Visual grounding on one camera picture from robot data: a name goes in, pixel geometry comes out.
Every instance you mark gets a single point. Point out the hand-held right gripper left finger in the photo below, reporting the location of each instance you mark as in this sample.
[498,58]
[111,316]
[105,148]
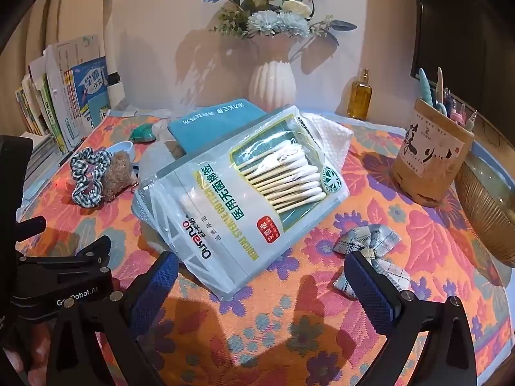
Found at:
[155,289]

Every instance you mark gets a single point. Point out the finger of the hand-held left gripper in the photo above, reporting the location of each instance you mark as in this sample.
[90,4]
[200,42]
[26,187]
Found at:
[32,224]
[86,251]

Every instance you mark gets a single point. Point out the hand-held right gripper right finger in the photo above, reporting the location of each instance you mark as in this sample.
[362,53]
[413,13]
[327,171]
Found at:
[368,289]

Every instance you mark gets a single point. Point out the person's left hand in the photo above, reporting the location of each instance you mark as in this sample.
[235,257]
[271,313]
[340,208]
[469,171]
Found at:
[34,343]

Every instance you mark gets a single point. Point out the grey plaid bow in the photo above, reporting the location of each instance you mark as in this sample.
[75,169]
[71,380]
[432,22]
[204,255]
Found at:
[362,239]

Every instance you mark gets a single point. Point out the checked scrunchie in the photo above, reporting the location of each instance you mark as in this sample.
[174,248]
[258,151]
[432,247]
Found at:
[86,169]

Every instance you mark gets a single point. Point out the brown plush toy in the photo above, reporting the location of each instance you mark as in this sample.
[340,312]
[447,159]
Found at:
[116,173]

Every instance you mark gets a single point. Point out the floral tablecloth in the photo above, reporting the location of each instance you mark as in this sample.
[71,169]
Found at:
[281,329]

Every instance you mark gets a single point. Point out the row of books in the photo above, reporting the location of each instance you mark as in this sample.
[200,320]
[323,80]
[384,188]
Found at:
[76,88]

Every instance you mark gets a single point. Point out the light blue small cup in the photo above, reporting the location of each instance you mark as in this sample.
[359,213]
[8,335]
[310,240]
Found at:
[126,145]

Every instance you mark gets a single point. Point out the green teal small case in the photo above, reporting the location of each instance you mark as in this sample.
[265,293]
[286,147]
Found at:
[143,132]

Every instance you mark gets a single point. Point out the cotton swab packet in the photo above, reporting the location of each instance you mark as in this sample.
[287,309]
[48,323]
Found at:
[249,193]

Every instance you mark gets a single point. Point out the gold ribbed glass bowl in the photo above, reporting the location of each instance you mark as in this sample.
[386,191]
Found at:
[483,217]

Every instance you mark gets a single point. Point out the bamboo pen holder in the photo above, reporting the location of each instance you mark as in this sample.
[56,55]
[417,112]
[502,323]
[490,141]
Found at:
[430,157]

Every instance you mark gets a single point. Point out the white paper towel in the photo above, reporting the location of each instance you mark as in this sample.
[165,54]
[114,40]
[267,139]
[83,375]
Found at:
[330,136]

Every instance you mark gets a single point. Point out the beige curtain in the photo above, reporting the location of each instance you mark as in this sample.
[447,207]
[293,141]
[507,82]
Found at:
[52,16]

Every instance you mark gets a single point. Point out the teal flat packet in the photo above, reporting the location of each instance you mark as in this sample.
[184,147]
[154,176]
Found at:
[209,128]

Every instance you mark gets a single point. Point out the white desk lamp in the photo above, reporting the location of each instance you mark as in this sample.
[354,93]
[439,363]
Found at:
[110,28]

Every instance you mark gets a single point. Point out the amber perfume bottle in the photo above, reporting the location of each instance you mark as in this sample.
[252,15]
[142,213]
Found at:
[359,98]

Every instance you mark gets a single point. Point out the pink pen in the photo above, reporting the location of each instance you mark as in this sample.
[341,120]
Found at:
[457,115]

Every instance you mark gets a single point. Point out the silver tip pen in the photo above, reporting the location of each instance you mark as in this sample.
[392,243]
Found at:
[471,120]

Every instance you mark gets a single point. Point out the teal spiral pen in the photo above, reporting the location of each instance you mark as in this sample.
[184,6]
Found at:
[425,84]

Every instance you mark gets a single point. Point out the cream spiral pen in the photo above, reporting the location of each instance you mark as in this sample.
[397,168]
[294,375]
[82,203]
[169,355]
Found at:
[440,84]

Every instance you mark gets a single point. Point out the white ribbed vase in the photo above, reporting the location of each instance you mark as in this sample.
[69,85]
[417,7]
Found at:
[273,80]

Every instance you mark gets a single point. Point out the artificial flower bouquet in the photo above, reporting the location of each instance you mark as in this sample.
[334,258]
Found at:
[277,20]

